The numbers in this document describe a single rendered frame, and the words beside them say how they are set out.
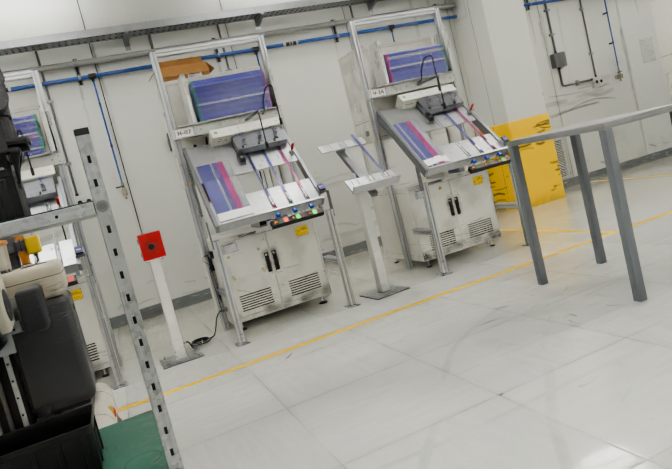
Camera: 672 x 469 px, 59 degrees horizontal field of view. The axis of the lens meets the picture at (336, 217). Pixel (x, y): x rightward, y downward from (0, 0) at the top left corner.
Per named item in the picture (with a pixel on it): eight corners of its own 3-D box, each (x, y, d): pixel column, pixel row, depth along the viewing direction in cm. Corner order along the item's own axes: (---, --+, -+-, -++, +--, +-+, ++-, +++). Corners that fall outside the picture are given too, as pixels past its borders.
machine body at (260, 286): (334, 301, 408) (312, 213, 402) (236, 334, 383) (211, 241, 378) (304, 291, 468) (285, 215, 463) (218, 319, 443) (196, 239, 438)
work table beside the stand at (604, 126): (640, 302, 259) (603, 122, 253) (538, 284, 326) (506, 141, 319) (715, 273, 273) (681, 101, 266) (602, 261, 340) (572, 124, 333)
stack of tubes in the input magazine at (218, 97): (273, 106, 408) (263, 68, 405) (200, 121, 390) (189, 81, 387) (268, 110, 419) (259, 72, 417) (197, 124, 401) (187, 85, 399)
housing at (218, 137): (281, 139, 415) (282, 123, 404) (213, 154, 397) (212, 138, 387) (277, 131, 419) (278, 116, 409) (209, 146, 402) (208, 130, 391)
